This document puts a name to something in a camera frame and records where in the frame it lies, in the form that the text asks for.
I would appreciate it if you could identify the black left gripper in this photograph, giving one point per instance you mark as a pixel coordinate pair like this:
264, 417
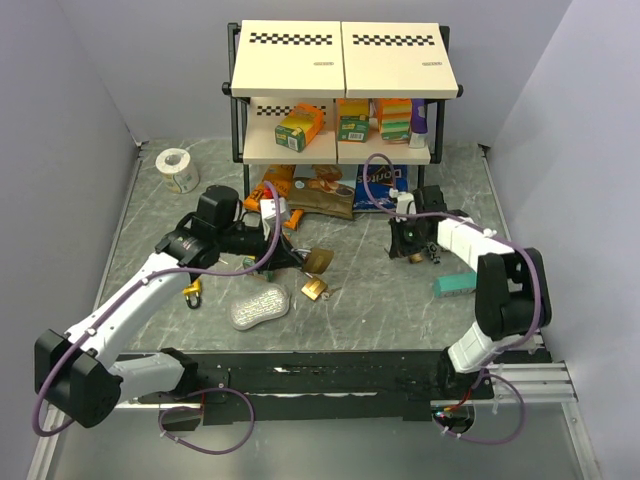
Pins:
282, 256

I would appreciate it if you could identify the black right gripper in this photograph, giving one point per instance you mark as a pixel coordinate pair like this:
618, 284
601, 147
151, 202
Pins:
399, 248

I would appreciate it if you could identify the small brass padlock with keychain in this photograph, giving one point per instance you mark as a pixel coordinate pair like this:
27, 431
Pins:
416, 258

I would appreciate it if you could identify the large brass padlock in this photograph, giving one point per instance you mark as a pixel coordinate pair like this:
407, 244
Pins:
315, 260

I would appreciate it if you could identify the brass padlock long shackle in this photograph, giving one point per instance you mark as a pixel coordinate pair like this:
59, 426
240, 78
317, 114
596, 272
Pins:
314, 287

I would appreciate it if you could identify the yellow black padlock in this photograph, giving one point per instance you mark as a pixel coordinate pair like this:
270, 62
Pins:
192, 295

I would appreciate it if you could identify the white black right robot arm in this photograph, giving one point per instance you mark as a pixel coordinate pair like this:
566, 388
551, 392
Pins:
511, 293

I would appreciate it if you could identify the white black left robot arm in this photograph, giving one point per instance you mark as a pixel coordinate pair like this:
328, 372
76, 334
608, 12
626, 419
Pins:
80, 372

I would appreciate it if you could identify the orange green box on table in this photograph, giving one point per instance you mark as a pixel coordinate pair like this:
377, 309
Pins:
266, 275

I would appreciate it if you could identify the teal rectangular box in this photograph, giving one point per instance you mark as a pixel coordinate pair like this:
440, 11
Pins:
454, 285

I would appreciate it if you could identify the blue Doritos bag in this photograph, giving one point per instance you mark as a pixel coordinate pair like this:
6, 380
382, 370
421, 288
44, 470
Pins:
381, 179

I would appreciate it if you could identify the brown chip bag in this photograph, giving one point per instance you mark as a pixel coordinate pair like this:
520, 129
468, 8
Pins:
327, 189

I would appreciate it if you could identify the purple white bottle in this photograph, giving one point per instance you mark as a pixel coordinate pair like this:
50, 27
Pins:
418, 124

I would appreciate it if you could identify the white tape roll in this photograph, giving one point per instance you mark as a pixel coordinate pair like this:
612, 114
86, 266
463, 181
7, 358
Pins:
178, 170

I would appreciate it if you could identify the orange green box on shelf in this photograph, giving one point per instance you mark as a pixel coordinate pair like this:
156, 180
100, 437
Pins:
299, 127

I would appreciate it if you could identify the stacked coloured sponges pack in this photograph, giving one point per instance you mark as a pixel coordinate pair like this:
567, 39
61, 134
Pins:
393, 118

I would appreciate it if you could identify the green yellow box on shelf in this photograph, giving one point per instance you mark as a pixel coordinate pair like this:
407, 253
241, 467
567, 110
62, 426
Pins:
353, 119

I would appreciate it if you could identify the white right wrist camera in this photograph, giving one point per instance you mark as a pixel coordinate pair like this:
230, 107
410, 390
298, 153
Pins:
404, 203

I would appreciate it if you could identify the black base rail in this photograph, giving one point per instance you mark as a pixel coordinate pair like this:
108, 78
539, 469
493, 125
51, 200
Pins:
324, 385

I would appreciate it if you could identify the black frame cream shelf rack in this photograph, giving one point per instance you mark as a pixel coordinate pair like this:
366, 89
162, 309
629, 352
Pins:
275, 64

